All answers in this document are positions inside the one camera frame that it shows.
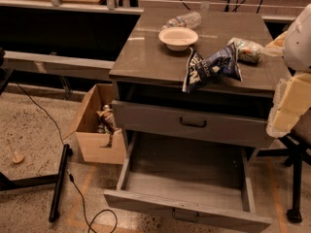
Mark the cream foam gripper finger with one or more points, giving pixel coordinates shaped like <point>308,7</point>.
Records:
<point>295,94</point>
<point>280,123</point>

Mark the clear plastic water bottle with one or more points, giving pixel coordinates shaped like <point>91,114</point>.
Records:
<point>190,20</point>

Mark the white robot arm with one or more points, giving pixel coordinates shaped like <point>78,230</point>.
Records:
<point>295,47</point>

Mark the grey middle drawer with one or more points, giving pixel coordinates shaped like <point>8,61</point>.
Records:
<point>226,129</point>

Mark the grey drawer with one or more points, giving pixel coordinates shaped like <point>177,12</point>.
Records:
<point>188,180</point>
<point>226,129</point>

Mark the grey bottom drawer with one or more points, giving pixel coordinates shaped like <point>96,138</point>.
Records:
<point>188,180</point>

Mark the grey drawer cabinet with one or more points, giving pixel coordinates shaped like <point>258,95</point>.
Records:
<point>147,72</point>

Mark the black office chair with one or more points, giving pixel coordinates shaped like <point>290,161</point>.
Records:
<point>297,150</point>

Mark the green white snack bag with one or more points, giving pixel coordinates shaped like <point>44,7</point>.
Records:
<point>248,51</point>

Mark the blue chip bag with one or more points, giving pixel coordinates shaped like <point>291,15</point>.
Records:
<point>203,71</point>

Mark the white bowl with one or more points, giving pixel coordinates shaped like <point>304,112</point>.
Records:
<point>178,38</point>

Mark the crumpled items in box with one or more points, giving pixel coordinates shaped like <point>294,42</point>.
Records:
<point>106,123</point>

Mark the cardboard box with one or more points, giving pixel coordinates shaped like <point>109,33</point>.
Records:
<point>96,147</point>

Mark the black table leg base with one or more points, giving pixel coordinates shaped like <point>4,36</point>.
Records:
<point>55,179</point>

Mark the small wooden floor stand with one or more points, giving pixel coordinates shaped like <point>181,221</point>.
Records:
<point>17,158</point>

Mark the grey metal bench rail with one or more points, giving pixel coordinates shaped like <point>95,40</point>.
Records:
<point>59,65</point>

